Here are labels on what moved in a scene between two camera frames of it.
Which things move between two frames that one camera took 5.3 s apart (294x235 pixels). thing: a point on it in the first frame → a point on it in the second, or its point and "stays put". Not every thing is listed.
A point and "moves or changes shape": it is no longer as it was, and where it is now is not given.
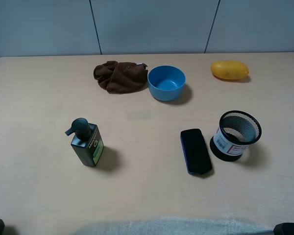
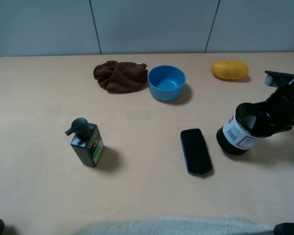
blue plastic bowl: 166,82 stays put
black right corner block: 289,228 stays put
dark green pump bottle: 87,142 stays put
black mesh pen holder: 236,130 moves or changes shape
